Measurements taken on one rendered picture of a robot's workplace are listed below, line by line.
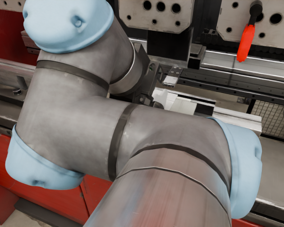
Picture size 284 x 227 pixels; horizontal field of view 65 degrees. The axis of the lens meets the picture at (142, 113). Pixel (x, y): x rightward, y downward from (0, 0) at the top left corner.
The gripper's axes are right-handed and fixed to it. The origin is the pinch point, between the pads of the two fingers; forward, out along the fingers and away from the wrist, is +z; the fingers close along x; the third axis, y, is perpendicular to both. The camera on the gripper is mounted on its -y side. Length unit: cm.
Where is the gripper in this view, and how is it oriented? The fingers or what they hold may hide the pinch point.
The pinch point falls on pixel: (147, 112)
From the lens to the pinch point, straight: 51.9
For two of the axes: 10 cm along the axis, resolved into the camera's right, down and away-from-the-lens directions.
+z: 2.7, 2.1, 9.4
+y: 3.1, -9.4, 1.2
